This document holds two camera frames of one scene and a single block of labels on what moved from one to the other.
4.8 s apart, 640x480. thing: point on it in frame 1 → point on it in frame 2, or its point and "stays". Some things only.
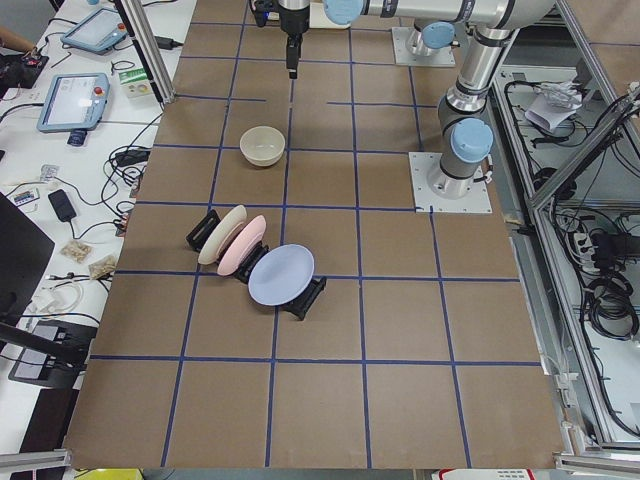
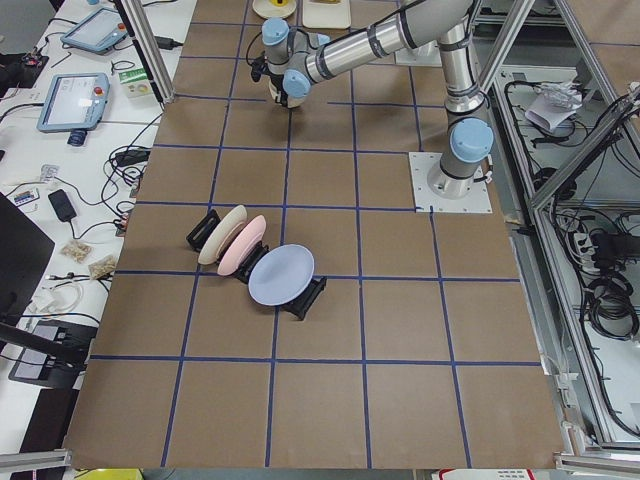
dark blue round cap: x=77 y=137 stays
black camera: x=265 y=10 → x=258 y=67
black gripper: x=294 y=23 → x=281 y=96
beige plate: x=221 y=232 stays
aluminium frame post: x=137 y=21 stays
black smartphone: x=62 y=205 stays
